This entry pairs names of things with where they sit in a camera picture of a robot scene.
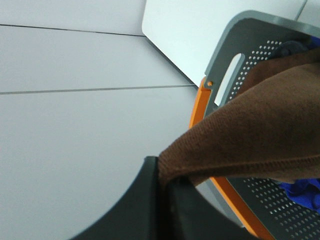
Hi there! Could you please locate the brown towel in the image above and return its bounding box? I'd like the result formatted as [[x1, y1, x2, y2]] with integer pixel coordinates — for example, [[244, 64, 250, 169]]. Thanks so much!
[[158, 48, 320, 187]]

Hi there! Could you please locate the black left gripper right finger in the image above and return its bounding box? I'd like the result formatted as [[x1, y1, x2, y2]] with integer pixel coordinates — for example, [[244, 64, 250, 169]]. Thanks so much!
[[166, 177, 257, 240]]

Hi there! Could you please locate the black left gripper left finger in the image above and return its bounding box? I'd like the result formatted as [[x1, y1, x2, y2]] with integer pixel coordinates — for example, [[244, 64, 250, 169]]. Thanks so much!
[[73, 156, 159, 240]]

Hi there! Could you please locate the blue cloth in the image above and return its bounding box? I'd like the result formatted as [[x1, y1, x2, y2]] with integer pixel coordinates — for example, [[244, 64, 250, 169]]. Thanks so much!
[[279, 178, 320, 214]]

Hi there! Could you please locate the orange frame bar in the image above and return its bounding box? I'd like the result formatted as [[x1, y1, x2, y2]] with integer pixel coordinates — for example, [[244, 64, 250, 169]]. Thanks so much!
[[189, 78, 274, 240]]

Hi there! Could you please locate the grey perforated plastic basket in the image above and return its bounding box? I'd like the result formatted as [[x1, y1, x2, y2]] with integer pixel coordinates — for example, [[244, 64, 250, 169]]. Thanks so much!
[[203, 10, 320, 240]]

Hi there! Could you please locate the dark grey cloth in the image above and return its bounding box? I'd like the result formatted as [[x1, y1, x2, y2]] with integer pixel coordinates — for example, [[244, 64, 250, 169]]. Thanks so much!
[[268, 40, 309, 60]]

